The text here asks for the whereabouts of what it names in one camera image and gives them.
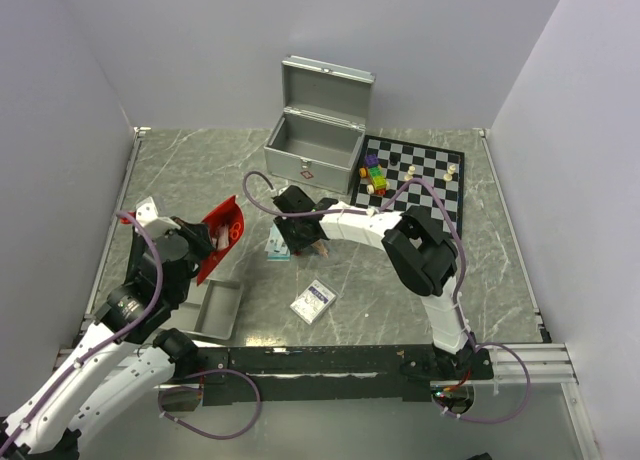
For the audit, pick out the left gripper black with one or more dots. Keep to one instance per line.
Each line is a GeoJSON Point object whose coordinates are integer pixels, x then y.
{"type": "Point", "coordinates": [199, 234]}

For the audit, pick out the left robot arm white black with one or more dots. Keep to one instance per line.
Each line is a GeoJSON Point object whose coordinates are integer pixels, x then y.
{"type": "Point", "coordinates": [123, 354]}

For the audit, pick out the bag of cotton swabs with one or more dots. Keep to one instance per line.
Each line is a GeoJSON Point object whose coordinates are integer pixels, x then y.
{"type": "Point", "coordinates": [320, 248]}

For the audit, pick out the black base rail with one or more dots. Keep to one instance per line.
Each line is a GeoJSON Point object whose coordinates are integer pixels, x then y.
{"type": "Point", "coordinates": [227, 375]}

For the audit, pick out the red first aid pouch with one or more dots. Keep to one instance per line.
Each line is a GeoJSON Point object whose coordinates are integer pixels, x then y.
{"type": "Point", "coordinates": [228, 212]}

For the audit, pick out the orange handled small scissors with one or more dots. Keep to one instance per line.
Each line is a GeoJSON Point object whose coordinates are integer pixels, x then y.
{"type": "Point", "coordinates": [235, 231]}

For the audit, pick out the white chess piece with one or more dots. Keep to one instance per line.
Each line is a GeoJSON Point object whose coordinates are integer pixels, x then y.
{"type": "Point", "coordinates": [410, 173]}
{"type": "Point", "coordinates": [451, 172]}

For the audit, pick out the white chess piece right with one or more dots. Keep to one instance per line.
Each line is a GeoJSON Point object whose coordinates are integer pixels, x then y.
{"type": "Point", "coordinates": [451, 172]}

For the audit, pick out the grey plastic divided tray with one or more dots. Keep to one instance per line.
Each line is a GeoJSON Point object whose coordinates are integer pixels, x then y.
{"type": "Point", "coordinates": [210, 310]}

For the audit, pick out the silver metal medicine case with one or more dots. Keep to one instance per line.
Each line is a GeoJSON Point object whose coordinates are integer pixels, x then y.
{"type": "Point", "coordinates": [320, 133]}

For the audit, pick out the white bandage roll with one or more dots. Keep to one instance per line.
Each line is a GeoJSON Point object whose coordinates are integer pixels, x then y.
{"type": "Point", "coordinates": [222, 240]}

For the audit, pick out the colourful toy brick car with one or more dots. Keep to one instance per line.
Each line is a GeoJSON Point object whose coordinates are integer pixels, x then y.
{"type": "Point", "coordinates": [371, 172]}

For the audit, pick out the white chess piece left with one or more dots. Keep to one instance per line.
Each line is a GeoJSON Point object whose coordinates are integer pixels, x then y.
{"type": "Point", "coordinates": [410, 173]}

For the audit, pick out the black white chessboard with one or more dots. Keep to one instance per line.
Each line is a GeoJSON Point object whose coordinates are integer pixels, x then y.
{"type": "Point", "coordinates": [431, 165]}

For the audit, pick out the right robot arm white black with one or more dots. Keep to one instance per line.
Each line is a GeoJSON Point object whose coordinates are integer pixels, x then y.
{"type": "Point", "coordinates": [423, 257]}

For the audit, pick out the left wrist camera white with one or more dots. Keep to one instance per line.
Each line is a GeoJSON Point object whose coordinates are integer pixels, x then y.
{"type": "Point", "coordinates": [149, 214]}

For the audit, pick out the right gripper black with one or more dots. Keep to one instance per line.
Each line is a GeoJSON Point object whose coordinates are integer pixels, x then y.
{"type": "Point", "coordinates": [293, 244]}

